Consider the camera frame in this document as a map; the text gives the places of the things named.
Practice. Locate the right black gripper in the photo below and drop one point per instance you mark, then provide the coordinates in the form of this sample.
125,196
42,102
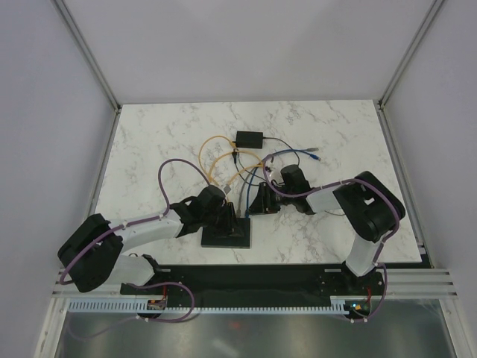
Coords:
263,203

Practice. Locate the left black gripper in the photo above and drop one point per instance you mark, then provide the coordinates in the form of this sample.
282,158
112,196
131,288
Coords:
230,222

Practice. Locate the black network switch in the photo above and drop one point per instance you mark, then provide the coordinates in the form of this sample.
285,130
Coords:
238,237

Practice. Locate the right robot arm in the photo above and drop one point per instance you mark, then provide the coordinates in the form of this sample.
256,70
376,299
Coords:
373,211

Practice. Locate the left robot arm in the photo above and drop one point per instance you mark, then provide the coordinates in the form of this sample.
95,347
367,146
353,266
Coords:
91,255

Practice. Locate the black power adapter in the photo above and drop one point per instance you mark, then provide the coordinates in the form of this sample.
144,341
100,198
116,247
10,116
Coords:
249,139

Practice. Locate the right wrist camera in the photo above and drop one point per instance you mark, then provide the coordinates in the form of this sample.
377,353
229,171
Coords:
272,173

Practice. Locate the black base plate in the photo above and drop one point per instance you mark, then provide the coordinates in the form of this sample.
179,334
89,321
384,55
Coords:
258,286

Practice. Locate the white slotted cable duct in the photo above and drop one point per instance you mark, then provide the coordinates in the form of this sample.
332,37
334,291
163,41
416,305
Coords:
147,306

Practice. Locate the aluminium frame rail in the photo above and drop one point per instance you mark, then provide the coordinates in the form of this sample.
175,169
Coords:
402,283

